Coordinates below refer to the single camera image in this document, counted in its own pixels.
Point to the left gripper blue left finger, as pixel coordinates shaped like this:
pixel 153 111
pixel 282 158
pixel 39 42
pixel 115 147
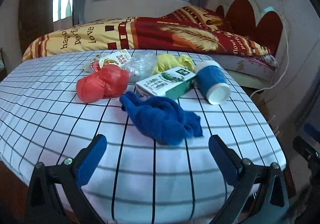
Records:
pixel 43 201

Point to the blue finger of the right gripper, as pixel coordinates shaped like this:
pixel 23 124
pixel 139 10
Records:
pixel 308 153

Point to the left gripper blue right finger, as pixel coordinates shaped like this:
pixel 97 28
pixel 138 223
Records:
pixel 271 203

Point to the blue white paper cup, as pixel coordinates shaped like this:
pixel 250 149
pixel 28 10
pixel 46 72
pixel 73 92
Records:
pixel 212 82

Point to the blue cloth rag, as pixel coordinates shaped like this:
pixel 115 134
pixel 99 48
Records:
pixel 161 118

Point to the red plastic bag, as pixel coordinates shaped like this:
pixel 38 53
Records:
pixel 108 82

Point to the green white carton box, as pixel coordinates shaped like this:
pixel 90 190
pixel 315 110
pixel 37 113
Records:
pixel 172 83

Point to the red white snack wrapper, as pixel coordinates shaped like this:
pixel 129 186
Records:
pixel 118 58

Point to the clear plastic bag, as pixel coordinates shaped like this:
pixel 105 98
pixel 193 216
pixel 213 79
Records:
pixel 140 66

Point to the yellow cloth bundle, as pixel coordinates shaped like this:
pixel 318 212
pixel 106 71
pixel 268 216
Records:
pixel 168 61

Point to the white grid tablecloth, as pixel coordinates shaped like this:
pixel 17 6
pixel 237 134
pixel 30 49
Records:
pixel 138 180

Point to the bed with red headboard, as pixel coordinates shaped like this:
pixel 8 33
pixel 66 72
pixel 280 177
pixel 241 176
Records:
pixel 253 71

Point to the red yellow patterned blanket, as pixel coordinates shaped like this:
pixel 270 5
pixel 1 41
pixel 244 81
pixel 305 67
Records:
pixel 188 29

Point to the brown wooden door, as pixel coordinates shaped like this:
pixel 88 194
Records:
pixel 35 19

